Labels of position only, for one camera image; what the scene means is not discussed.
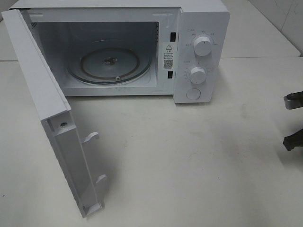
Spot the white round door button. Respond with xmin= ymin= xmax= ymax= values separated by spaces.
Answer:
xmin=186 ymin=88 xmax=201 ymax=100

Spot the glass microwave turntable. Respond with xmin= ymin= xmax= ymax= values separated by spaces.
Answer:
xmin=67 ymin=40 xmax=156 ymax=85

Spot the white warning label sticker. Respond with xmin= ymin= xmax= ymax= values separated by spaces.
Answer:
xmin=162 ymin=42 xmax=177 ymax=70

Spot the white round knob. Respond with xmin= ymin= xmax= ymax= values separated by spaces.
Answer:
xmin=192 ymin=34 xmax=213 ymax=57
xmin=188 ymin=67 xmax=206 ymax=84

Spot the lower white round knob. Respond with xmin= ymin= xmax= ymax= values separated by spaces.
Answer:
xmin=188 ymin=67 xmax=206 ymax=84

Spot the upper white round knob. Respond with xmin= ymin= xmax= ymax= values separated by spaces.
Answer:
xmin=192 ymin=34 xmax=213 ymax=57

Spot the white microwave door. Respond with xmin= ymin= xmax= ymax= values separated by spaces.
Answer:
xmin=2 ymin=9 xmax=102 ymax=218

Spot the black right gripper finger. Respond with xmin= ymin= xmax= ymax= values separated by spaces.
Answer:
xmin=284 ymin=91 xmax=303 ymax=110
xmin=283 ymin=129 xmax=303 ymax=151

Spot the white microwave oven body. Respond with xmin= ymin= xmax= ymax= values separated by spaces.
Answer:
xmin=9 ymin=0 xmax=230 ymax=103

